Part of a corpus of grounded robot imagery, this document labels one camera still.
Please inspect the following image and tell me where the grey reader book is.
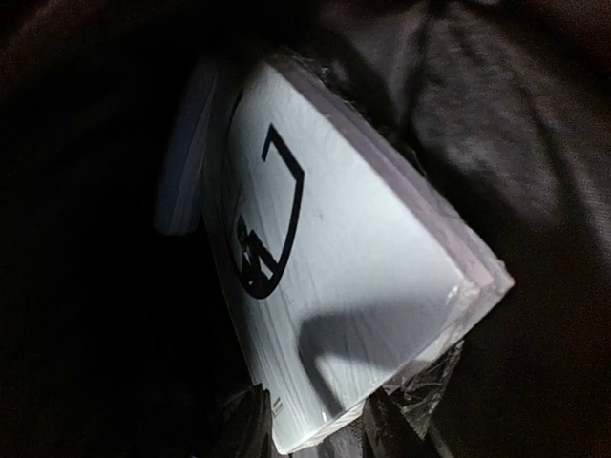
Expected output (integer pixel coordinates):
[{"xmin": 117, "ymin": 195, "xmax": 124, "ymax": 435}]
[{"xmin": 200, "ymin": 58, "xmax": 514, "ymax": 454}]

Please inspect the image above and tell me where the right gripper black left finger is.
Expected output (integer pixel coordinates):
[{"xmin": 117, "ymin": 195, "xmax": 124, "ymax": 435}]
[{"xmin": 209, "ymin": 384, "xmax": 275, "ymax": 458}]

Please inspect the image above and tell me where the blue-grey glasses case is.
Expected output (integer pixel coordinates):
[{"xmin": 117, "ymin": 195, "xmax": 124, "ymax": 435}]
[{"xmin": 153, "ymin": 68, "xmax": 217, "ymax": 236}]

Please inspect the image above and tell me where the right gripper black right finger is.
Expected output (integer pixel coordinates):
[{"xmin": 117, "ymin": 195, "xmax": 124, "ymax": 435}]
[{"xmin": 362, "ymin": 387, "xmax": 453, "ymax": 458}]

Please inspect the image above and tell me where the black student backpack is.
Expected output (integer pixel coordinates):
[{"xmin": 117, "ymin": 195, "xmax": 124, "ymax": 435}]
[{"xmin": 1, "ymin": 1, "xmax": 610, "ymax": 457}]

